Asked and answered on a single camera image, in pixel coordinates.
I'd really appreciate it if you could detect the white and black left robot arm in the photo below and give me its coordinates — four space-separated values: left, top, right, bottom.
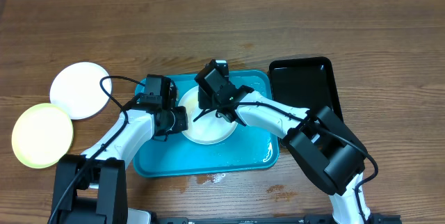
49 106 187 223

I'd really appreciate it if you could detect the yellow plate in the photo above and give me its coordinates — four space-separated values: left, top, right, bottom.
11 103 74 169

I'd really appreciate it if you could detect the black plastic tray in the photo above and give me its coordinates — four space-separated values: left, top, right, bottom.
268 56 343 119

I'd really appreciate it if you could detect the teal plastic tray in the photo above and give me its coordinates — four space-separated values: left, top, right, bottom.
133 69 280 178

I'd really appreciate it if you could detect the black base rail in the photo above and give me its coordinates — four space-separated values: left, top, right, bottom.
156 214 403 224

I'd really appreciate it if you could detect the white plate with sauce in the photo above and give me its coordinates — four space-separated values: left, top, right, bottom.
179 86 238 145

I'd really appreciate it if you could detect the pink white plate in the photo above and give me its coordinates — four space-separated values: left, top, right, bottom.
49 62 108 120

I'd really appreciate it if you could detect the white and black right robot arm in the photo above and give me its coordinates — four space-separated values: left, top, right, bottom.
198 83 371 223

